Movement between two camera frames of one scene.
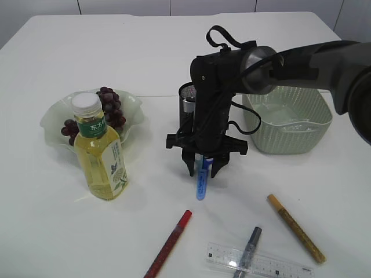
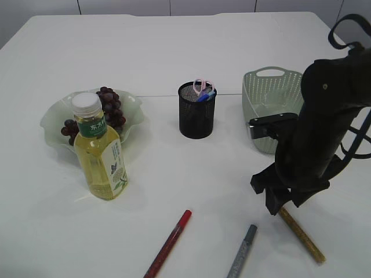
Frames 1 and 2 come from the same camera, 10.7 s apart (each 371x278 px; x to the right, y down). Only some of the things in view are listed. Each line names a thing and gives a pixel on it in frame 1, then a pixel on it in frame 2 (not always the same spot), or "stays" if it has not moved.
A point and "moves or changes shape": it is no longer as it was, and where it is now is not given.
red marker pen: (153, 269) stays
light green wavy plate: (130, 106) stays
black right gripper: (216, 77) -> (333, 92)
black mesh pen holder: (186, 119) stays
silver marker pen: (249, 253) -> (243, 252)
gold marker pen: (294, 225) stays
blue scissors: (202, 163) moves or changes shape
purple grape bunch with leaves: (112, 109) stays
